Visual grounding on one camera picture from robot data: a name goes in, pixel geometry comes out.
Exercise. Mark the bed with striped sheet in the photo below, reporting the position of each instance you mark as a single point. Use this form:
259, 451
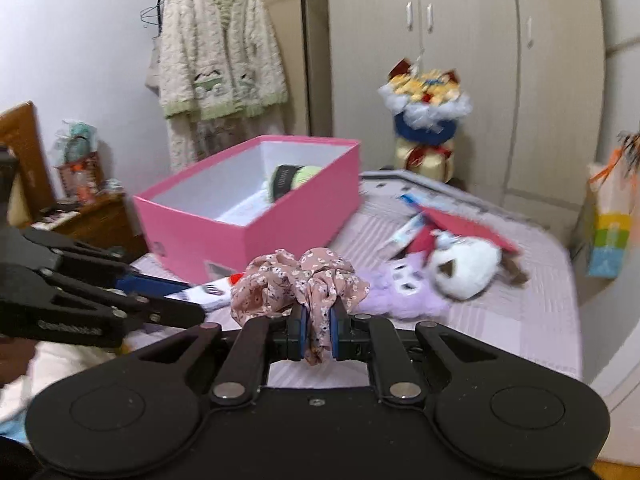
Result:
525, 320

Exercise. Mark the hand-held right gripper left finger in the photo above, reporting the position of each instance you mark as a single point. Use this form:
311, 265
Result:
298, 332

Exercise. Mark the white paper bag colourful stripes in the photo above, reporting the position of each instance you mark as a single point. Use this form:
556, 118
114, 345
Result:
607, 230

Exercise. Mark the black and green rolled socks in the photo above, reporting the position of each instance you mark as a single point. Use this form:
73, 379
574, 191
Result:
287, 180

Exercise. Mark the white fluffy blanket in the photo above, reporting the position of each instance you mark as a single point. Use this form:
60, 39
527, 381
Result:
60, 365

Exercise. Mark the white fleece pajama pants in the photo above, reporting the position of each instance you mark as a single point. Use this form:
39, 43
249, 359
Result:
210, 135

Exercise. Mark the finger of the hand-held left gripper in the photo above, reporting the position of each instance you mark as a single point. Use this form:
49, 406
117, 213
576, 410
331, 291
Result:
150, 285
170, 314

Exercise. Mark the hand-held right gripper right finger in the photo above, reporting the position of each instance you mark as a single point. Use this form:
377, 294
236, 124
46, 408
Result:
335, 332

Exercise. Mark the wooden headboard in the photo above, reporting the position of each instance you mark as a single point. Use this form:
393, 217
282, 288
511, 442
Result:
25, 135

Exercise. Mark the pink cardboard box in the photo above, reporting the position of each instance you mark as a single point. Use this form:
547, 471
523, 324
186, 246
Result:
280, 240

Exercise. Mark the white plush toy red hat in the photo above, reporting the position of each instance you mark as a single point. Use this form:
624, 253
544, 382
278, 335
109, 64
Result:
465, 270

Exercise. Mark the wooden nightstand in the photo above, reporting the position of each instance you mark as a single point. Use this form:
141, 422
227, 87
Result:
105, 220

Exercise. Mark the person's left forearm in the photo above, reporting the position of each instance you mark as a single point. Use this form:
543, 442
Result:
12, 360

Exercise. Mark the purple plush toy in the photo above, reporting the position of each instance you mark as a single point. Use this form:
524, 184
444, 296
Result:
395, 300

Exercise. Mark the flower bouquet blue wrap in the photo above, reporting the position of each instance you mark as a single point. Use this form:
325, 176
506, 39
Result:
425, 110

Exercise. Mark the beige wardrobe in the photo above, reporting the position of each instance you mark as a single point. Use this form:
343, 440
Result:
475, 60

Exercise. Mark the pink floral scrunchie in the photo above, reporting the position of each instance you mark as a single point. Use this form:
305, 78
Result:
300, 275

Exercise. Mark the cream green cardigan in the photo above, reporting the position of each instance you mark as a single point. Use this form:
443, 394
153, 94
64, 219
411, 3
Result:
220, 50

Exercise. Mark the white blue tissue packet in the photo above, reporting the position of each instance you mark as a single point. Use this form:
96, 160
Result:
215, 296

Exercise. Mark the orange patterned gift bag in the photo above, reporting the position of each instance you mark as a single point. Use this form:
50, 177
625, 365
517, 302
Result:
80, 180

